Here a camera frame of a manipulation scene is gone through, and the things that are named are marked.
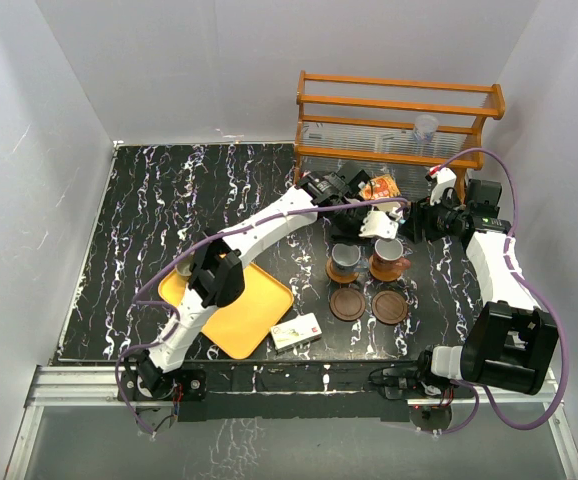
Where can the dark wooden coaster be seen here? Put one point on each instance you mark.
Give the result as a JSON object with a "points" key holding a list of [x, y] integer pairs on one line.
{"points": [[389, 307], [347, 304]]}

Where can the white grey cup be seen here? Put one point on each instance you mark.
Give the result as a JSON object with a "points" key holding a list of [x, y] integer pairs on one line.
{"points": [[347, 260]]}

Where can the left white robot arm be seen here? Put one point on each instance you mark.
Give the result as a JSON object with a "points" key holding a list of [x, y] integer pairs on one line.
{"points": [[218, 262]]}

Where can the orange snack packet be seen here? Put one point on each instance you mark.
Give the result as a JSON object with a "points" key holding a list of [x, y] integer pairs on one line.
{"points": [[383, 186]]}

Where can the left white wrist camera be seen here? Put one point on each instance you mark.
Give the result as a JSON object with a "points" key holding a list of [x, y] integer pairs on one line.
{"points": [[382, 222]]}

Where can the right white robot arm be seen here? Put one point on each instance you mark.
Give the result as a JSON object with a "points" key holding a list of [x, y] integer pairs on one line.
{"points": [[511, 343]]}

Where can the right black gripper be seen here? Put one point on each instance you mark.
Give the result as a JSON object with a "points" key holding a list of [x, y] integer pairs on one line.
{"points": [[420, 217]]}

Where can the grey green cup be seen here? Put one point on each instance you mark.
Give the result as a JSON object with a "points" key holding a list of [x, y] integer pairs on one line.
{"points": [[184, 267]]}

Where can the orange wooden shelf rack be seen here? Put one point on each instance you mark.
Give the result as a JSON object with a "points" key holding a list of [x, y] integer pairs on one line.
{"points": [[371, 119]]}

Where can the white yellow box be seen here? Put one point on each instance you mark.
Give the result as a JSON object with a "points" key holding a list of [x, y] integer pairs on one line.
{"points": [[300, 330]]}

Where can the brown white cup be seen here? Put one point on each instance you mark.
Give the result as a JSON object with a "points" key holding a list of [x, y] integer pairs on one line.
{"points": [[388, 256]]}

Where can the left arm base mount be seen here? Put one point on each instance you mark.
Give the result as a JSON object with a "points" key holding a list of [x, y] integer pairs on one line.
{"points": [[169, 395]]}

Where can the clear plastic cup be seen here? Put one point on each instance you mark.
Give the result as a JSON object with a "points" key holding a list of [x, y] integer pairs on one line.
{"points": [[425, 127]]}

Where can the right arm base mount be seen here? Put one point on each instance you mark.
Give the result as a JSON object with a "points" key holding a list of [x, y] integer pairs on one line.
{"points": [[410, 379]]}

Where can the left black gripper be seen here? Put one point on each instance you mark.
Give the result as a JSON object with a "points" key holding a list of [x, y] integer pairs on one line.
{"points": [[352, 237]]}

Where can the light wooden coaster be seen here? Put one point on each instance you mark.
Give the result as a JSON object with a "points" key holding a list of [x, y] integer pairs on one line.
{"points": [[386, 274], [339, 278]]}

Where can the yellow tray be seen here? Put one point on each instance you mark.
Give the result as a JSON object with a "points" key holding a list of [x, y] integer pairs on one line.
{"points": [[240, 328]]}

